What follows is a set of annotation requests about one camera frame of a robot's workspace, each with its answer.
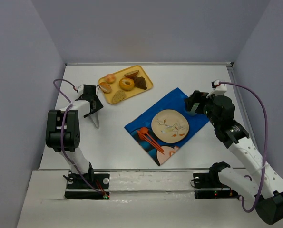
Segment green cup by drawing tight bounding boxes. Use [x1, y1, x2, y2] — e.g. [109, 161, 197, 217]
[185, 95, 199, 116]

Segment seeded oval bread slice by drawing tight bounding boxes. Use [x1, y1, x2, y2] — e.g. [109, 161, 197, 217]
[111, 90, 126, 104]

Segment metal serving tongs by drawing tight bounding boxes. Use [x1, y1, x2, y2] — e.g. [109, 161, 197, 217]
[89, 85, 100, 129]

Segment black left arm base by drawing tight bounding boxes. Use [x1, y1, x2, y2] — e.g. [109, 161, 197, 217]
[63, 172, 110, 200]

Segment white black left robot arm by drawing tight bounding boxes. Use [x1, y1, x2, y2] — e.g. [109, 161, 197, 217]
[45, 85, 103, 186]

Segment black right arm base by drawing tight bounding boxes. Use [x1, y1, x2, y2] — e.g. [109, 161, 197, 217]
[190, 161, 240, 200]

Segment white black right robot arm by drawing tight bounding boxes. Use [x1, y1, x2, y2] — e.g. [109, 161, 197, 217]
[184, 90, 283, 225]

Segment round pink bread roll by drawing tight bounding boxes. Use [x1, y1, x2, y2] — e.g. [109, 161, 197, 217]
[104, 74, 116, 84]

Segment halved brown bread loaf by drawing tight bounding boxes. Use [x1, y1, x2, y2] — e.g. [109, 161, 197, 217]
[124, 70, 139, 79]

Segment blue patterned placemat cloth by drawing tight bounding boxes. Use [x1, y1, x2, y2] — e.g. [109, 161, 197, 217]
[125, 88, 208, 166]

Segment glazed yellow bagel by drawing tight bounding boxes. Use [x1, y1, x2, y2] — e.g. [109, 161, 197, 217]
[118, 77, 135, 91]

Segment beige floral plate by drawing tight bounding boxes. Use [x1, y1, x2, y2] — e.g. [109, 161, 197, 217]
[151, 109, 189, 144]

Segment yellow plastic tray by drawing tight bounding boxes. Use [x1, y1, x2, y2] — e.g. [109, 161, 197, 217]
[98, 65, 153, 105]

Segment dark chocolate croissant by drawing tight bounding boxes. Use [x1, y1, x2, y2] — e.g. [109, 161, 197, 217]
[133, 76, 147, 90]

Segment orange plastic fork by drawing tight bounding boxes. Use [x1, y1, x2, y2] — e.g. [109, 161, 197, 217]
[137, 131, 164, 154]

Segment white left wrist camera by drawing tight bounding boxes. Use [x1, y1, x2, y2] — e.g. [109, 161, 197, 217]
[75, 84, 85, 97]

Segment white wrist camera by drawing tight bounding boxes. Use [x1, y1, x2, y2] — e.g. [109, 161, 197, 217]
[75, 84, 85, 97]
[206, 80, 227, 98]

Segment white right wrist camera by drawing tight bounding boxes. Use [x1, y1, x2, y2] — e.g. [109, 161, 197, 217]
[206, 80, 227, 98]

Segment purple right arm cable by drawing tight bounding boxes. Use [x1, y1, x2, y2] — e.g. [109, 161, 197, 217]
[218, 81, 268, 212]

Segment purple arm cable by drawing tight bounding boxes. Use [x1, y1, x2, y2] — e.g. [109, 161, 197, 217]
[53, 79, 106, 197]
[218, 81, 268, 212]

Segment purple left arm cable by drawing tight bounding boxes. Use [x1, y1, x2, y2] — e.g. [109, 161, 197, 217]
[53, 79, 106, 197]

